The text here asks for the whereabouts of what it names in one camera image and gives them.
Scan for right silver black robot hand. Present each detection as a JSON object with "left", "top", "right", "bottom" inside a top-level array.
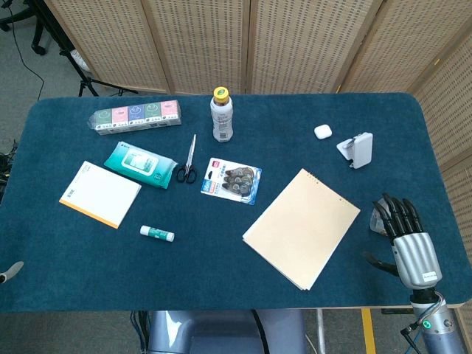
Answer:
[{"left": 363, "top": 192, "right": 443, "bottom": 292}]

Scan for tan spiral notebook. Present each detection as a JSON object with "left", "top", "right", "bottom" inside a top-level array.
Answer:
[{"left": 242, "top": 168, "right": 361, "bottom": 292}]

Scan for clear jar of binder clips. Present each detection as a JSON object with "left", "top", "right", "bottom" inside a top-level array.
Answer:
[{"left": 369, "top": 206, "right": 388, "bottom": 232}]

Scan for white power bank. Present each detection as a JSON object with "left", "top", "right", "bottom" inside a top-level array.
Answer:
[{"left": 350, "top": 131, "right": 374, "bottom": 170}]

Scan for white folding phone stand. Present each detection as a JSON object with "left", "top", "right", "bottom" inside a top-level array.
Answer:
[{"left": 336, "top": 138, "right": 357, "bottom": 163}]

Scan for blue table mat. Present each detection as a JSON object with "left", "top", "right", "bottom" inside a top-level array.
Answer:
[{"left": 0, "top": 91, "right": 472, "bottom": 313}]

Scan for correction tape blister pack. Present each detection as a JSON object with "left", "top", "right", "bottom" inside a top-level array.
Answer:
[{"left": 200, "top": 157, "right": 263, "bottom": 206}]

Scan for blue-grey robot torso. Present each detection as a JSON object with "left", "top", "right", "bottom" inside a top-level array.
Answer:
[{"left": 147, "top": 309, "right": 307, "bottom": 354}]

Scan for white bottle yellow cap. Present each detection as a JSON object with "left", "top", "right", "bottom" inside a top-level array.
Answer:
[{"left": 209, "top": 86, "right": 235, "bottom": 143}]

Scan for green white glue stick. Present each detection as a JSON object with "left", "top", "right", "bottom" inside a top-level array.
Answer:
[{"left": 139, "top": 225, "right": 176, "bottom": 243}]

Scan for green wet wipes pack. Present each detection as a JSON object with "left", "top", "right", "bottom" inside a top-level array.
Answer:
[{"left": 103, "top": 141, "right": 178, "bottom": 190}]

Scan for woven wooden folding screen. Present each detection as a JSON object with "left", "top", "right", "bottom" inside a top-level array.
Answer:
[{"left": 44, "top": 0, "right": 472, "bottom": 354}]

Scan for multicolour tissue multipack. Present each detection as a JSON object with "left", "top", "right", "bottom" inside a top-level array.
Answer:
[{"left": 88, "top": 100, "right": 183, "bottom": 136}]

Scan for white notepad orange edge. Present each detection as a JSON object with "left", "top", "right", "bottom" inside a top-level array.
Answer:
[{"left": 58, "top": 160, "right": 142, "bottom": 230}]

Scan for black tripod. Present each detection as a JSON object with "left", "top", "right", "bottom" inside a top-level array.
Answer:
[{"left": 36, "top": 0, "right": 139, "bottom": 97}]

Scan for black office chair base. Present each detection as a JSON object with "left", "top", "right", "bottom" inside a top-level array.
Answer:
[{"left": 0, "top": 0, "right": 49, "bottom": 56}]

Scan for black handled scissors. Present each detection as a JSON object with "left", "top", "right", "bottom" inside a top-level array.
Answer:
[{"left": 175, "top": 133, "right": 198, "bottom": 184}]

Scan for black floor cable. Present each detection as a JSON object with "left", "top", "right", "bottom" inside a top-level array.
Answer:
[{"left": 7, "top": 0, "right": 46, "bottom": 101}]

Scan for bundle of dark cables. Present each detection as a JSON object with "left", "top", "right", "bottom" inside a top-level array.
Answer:
[{"left": 0, "top": 139, "right": 18, "bottom": 192}]

